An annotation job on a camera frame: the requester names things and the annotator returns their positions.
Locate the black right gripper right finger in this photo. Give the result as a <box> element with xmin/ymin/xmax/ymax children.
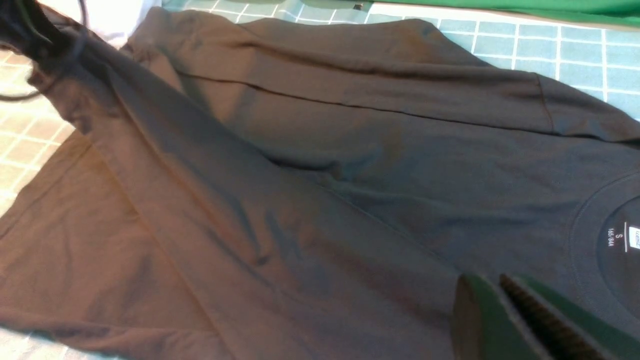
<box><xmin>499</xmin><ymin>275</ymin><xmax>639</xmax><ymax>360</ymax></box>

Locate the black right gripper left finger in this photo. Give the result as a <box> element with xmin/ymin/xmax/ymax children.
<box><xmin>451</xmin><ymin>274</ymin><xmax>551</xmax><ymax>360</ymax></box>

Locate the dark gray long-sleeved shirt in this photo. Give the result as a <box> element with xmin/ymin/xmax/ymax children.
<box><xmin>1</xmin><ymin>7</ymin><xmax>639</xmax><ymax>360</ymax></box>

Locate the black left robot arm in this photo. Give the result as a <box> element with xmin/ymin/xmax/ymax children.
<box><xmin>0</xmin><ymin>0</ymin><xmax>73</xmax><ymax>61</ymax></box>

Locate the white crumpled shirt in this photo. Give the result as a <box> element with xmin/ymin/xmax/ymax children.
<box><xmin>38</xmin><ymin>0</ymin><xmax>167</xmax><ymax>49</ymax></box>

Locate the green checkered tablecloth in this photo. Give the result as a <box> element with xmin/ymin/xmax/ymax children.
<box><xmin>0</xmin><ymin>0</ymin><xmax>640</xmax><ymax>360</ymax></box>

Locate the green backdrop cloth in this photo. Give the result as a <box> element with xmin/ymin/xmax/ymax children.
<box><xmin>388</xmin><ymin>0</ymin><xmax>640</xmax><ymax>28</ymax></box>

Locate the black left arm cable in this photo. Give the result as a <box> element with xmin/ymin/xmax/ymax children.
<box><xmin>0</xmin><ymin>0</ymin><xmax>91</xmax><ymax>103</ymax></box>

